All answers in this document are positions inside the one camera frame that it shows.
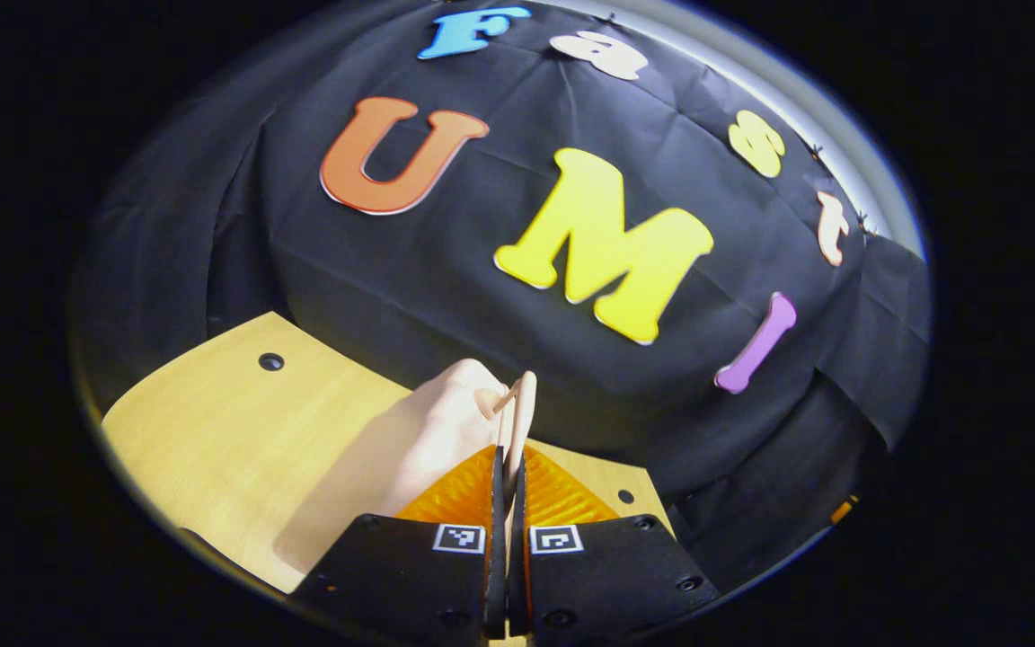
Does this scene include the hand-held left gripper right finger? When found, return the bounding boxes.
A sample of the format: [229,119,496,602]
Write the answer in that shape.
[508,446,721,643]

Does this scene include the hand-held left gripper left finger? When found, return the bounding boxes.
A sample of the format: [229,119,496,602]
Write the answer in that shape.
[288,444,507,643]

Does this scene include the pink suitcase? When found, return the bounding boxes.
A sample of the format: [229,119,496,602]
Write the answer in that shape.
[273,358,538,569]

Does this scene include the black backdrop cloth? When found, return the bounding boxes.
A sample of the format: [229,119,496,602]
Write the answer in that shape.
[73,0,932,594]

